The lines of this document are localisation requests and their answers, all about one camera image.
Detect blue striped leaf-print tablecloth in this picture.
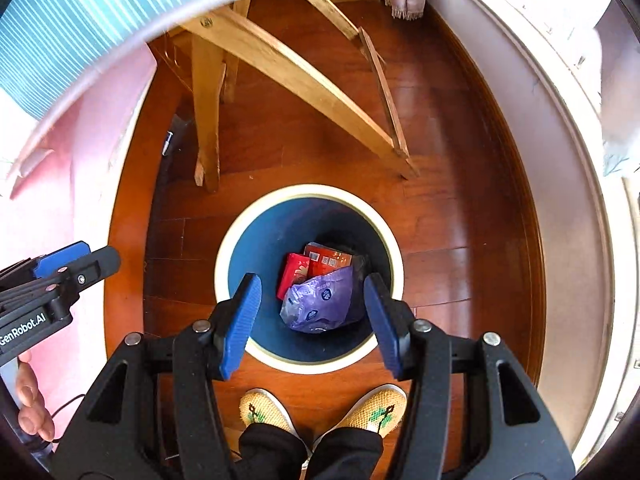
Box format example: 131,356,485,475
0,0,640,178

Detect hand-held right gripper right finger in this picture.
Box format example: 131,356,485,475
363,272,576,480

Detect yellow knitted slipper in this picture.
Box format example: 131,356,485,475
239,388,296,436
332,385,408,436

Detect person's left hand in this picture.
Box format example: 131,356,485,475
15,350,56,443

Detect blue trash bin white rim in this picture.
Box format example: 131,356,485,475
214,184,405,375

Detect dark green labelled box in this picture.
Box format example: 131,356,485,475
304,242,355,276

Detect purple plastic bag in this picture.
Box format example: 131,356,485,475
280,266,366,335

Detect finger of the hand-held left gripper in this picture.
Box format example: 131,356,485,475
0,241,92,291
0,246,122,321

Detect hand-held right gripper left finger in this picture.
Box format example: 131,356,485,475
50,272,262,480

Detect black cable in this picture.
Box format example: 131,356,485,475
47,392,88,418

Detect red cardboard box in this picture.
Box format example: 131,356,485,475
276,252,312,301

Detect person's right leg black trousers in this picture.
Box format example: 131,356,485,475
305,427,385,480

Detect wooden folding table frame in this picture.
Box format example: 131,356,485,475
165,0,421,193

